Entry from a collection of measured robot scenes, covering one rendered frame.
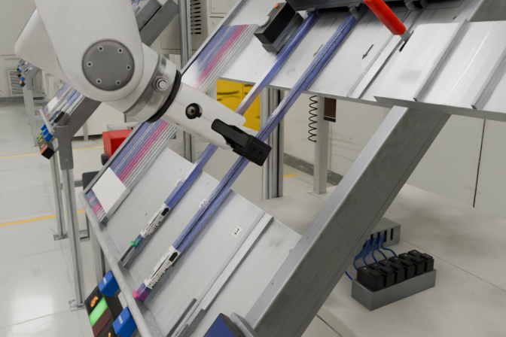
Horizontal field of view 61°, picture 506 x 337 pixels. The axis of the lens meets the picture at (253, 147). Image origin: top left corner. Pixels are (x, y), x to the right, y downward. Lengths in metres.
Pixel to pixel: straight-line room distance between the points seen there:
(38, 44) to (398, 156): 0.38
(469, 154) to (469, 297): 1.71
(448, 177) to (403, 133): 2.18
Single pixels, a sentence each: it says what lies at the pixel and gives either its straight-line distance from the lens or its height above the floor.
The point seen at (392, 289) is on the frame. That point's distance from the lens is 0.81.
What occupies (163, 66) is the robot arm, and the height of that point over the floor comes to 1.03.
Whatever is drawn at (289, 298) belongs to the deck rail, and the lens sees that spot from 0.45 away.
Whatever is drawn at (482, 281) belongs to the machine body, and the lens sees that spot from 0.96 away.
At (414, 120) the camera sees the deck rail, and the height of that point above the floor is 0.98.
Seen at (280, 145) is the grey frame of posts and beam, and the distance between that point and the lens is 1.24.
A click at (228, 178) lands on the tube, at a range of 0.60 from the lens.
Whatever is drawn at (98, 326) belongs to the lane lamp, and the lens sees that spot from 0.73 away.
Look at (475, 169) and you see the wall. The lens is 2.55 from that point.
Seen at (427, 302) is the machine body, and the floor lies 0.62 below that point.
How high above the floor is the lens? 1.06
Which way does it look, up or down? 14 degrees down
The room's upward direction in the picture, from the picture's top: straight up
